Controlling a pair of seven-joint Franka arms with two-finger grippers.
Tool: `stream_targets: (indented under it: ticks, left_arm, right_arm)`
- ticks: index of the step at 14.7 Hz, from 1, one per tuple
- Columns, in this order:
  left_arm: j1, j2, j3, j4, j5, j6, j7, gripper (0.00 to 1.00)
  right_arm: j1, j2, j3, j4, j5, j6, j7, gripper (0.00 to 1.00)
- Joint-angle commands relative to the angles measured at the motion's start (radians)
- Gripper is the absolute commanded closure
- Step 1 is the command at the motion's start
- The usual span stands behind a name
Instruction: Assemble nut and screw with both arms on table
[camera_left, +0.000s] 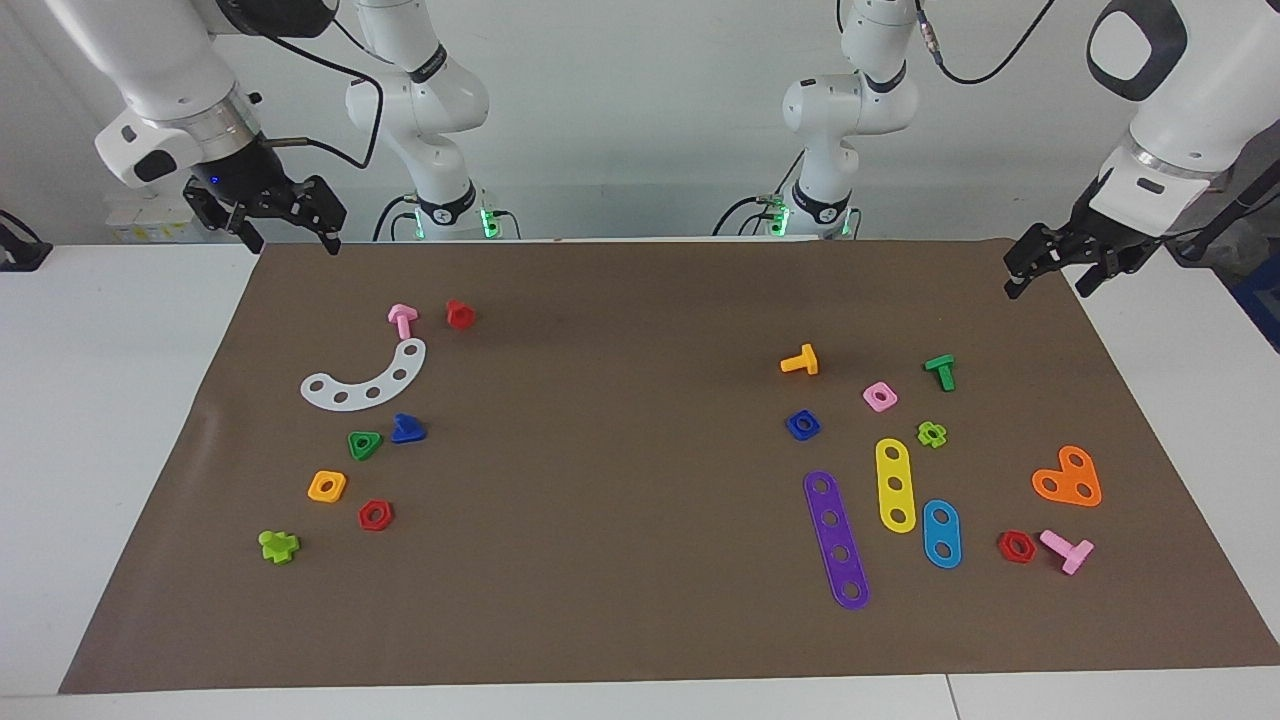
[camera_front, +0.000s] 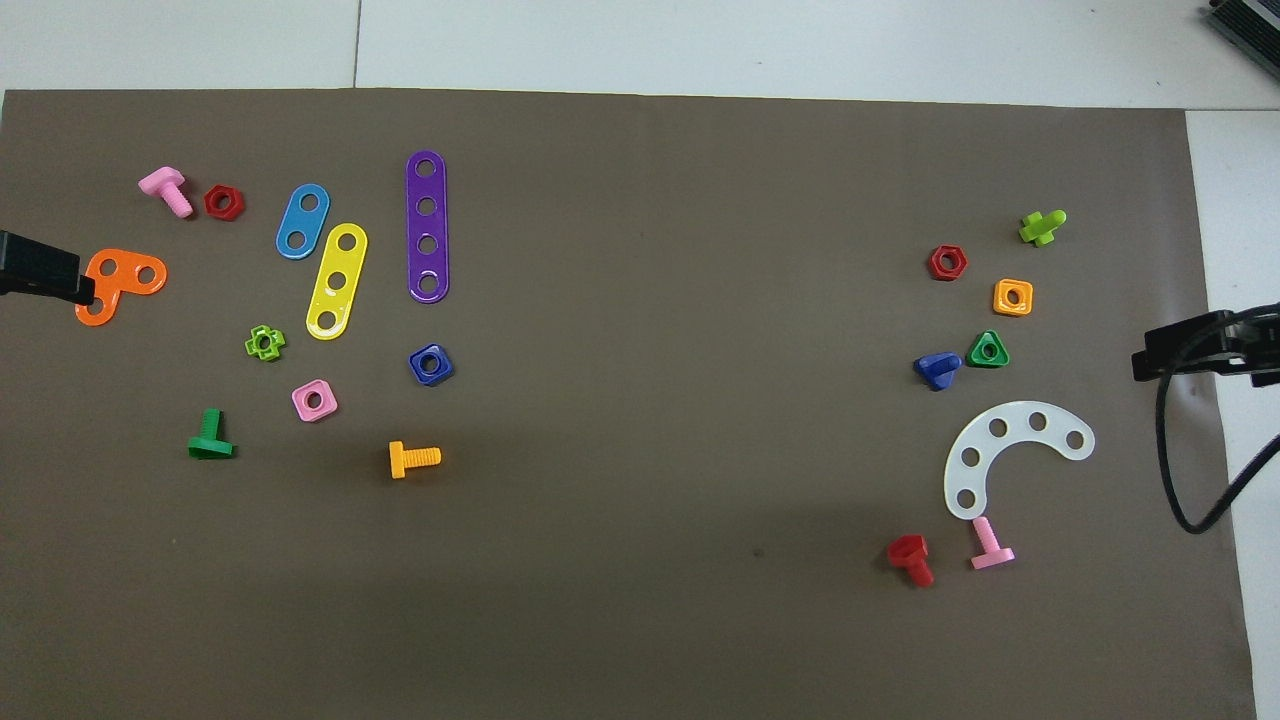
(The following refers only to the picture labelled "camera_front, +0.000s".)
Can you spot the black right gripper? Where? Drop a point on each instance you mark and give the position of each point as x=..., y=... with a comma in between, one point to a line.
x=1255, y=340

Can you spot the blue plastic screw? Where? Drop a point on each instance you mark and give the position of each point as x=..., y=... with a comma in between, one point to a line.
x=938, y=372

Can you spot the blue square plastic nut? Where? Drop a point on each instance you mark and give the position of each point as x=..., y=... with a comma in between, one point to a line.
x=418, y=372

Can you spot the pink plastic screw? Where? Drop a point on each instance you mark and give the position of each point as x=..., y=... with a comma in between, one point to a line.
x=985, y=535
x=160, y=182

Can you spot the red hexagonal plastic nut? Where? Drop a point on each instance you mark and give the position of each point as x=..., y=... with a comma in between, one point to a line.
x=935, y=265
x=210, y=200

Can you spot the lime green plastic screw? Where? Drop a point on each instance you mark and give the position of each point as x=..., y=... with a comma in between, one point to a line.
x=1040, y=229

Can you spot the orange square plastic nut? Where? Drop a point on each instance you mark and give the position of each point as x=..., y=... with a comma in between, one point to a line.
x=1001, y=297

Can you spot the green triangular plastic nut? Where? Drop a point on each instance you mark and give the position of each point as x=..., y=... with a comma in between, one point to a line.
x=975, y=358

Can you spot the lime cross-shaped plastic nut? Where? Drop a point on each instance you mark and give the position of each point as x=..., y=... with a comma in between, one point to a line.
x=251, y=343

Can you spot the dark green plastic screw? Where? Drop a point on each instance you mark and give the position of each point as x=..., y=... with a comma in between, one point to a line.
x=211, y=425

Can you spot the pink square plastic nut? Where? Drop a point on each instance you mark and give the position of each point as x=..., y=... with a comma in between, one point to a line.
x=328, y=408

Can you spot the red plastic screw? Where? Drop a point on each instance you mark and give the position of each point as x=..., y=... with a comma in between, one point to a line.
x=908, y=550

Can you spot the orange plastic screw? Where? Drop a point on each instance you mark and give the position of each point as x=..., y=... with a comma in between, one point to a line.
x=398, y=460

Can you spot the orange L-shaped plate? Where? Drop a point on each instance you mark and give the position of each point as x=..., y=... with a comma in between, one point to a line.
x=125, y=285

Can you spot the white curved five-hole plate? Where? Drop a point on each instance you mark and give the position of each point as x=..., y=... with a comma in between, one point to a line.
x=1017, y=424

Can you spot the blue two-hole plate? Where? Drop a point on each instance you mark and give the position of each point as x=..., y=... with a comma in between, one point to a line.
x=302, y=222

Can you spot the yellow three-hole plate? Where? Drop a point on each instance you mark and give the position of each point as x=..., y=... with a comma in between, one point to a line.
x=342, y=262

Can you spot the grey ribbed metal device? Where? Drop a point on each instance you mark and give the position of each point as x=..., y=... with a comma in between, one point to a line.
x=1250, y=20

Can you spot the purple four-hole plate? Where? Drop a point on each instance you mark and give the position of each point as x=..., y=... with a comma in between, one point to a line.
x=427, y=225

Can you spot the brown table mat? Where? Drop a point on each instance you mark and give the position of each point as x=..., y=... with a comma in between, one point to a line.
x=650, y=450

